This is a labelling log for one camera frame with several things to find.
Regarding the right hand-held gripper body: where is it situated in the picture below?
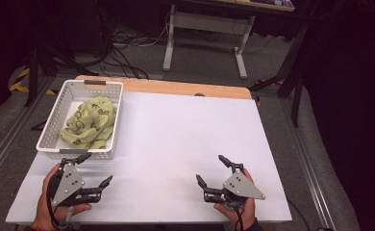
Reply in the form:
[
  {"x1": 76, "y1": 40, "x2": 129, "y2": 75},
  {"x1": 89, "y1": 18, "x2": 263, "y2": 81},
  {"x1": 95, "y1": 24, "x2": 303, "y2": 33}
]
[{"x1": 222, "y1": 168, "x2": 266, "y2": 210}]

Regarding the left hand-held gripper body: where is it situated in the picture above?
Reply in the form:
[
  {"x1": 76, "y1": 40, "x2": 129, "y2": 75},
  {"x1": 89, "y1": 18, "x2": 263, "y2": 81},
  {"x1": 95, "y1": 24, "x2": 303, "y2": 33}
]
[{"x1": 48, "y1": 162, "x2": 87, "y2": 207}]

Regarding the green printed cloth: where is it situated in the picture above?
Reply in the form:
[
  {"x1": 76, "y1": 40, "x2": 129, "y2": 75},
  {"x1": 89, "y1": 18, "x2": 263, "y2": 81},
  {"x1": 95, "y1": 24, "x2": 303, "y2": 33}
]
[{"x1": 59, "y1": 95, "x2": 118, "y2": 150}]

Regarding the white perforated plastic basket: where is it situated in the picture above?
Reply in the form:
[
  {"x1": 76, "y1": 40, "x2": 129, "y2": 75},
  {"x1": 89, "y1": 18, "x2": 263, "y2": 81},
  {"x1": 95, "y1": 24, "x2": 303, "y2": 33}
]
[{"x1": 36, "y1": 79, "x2": 124, "y2": 161}]

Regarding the person's right hand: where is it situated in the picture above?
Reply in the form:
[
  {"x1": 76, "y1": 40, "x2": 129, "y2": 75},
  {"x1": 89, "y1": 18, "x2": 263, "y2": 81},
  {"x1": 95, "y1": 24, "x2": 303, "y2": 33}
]
[{"x1": 213, "y1": 168, "x2": 257, "y2": 231}]

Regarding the person's left hand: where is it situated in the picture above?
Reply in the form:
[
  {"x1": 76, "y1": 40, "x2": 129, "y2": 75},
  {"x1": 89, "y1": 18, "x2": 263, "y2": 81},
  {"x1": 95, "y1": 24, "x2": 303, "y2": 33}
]
[{"x1": 31, "y1": 163, "x2": 93, "y2": 231}]

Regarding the white table sheet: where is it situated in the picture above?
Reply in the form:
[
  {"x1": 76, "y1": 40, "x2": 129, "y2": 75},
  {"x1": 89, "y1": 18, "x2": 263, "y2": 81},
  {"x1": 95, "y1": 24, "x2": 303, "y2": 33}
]
[{"x1": 5, "y1": 90, "x2": 293, "y2": 225}]

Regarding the wooden table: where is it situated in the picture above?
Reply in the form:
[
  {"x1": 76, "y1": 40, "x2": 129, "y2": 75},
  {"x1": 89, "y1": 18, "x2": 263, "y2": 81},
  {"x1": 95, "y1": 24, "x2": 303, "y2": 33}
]
[{"x1": 74, "y1": 74, "x2": 253, "y2": 100}]

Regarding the yellow black floor tape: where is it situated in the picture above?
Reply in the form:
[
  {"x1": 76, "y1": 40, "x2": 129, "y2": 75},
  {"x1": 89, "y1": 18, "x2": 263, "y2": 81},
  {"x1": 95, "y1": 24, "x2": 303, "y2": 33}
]
[{"x1": 9, "y1": 65, "x2": 58, "y2": 96}]

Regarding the black angled stand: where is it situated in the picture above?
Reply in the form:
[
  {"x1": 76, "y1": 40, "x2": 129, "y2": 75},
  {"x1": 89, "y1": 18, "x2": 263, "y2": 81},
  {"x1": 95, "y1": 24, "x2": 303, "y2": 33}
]
[{"x1": 248, "y1": 18, "x2": 309, "y2": 128}]

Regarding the black tripod stand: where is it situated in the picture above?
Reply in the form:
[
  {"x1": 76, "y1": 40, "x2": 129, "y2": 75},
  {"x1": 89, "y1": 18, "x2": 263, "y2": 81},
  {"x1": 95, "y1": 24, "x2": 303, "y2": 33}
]
[{"x1": 24, "y1": 0, "x2": 101, "y2": 109}]

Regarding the desk with white legs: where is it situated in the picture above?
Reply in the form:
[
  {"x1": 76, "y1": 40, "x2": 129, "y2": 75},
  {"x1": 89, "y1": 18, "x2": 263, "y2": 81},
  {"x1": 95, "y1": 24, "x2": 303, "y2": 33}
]
[{"x1": 162, "y1": 0, "x2": 307, "y2": 81}]

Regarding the colourful patterned object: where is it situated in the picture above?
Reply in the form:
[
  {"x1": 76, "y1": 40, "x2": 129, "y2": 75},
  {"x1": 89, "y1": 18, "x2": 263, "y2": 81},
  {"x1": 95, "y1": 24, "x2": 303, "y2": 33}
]
[{"x1": 249, "y1": 0, "x2": 296, "y2": 9}]

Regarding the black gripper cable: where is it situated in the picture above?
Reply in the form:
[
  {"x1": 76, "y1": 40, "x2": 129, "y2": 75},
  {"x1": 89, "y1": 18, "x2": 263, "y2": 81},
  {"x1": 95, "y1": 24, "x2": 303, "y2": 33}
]
[
  {"x1": 45, "y1": 172, "x2": 74, "y2": 231},
  {"x1": 235, "y1": 205, "x2": 245, "y2": 231}
]

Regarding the thin black floor cable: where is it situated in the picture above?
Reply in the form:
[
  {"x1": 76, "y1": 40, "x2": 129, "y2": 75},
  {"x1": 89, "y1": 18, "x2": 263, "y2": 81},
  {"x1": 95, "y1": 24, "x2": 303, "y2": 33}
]
[{"x1": 285, "y1": 195, "x2": 313, "y2": 231}]

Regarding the metal floor rail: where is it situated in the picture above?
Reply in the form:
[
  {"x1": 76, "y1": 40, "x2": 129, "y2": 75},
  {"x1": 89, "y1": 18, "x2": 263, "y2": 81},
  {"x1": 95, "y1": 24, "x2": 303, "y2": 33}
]
[
  {"x1": 279, "y1": 95, "x2": 338, "y2": 231},
  {"x1": 0, "y1": 76, "x2": 55, "y2": 191}
]

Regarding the bundle of black floor cables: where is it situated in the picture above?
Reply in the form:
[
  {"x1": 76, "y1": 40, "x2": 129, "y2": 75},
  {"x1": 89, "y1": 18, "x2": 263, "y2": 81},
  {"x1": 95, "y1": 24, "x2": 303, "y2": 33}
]
[{"x1": 97, "y1": 27, "x2": 151, "y2": 81}]

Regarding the white floor cable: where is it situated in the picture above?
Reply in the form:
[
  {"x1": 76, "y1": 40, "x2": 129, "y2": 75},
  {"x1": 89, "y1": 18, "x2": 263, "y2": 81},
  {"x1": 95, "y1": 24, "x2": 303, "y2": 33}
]
[{"x1": 137, "y1": 9, "x2": 173, "y2": 48}]

